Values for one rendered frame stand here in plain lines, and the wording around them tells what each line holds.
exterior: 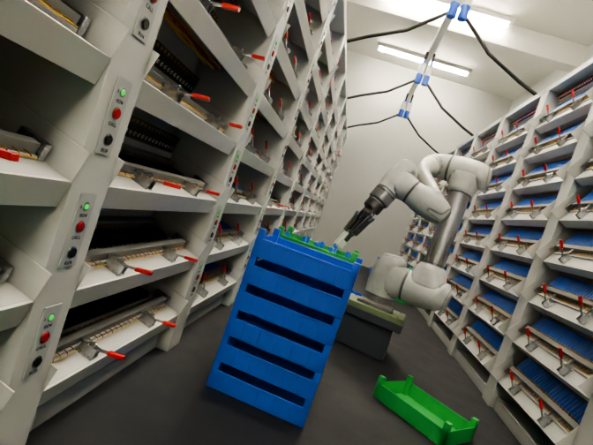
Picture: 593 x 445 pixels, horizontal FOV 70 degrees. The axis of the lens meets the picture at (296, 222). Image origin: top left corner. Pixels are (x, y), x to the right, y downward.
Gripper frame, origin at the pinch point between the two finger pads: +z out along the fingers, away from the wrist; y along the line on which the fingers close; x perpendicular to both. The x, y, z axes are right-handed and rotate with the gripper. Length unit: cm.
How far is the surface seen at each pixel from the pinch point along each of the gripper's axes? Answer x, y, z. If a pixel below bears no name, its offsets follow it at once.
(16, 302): 71, -82, 53
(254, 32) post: 76, -14, -23
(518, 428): -93, -35, 8
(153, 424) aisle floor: 32, -56, 70
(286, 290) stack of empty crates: 22, -41, 28
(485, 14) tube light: -53, 208, -284
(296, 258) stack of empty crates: 26, -41, 19
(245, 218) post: 22, 48, 19
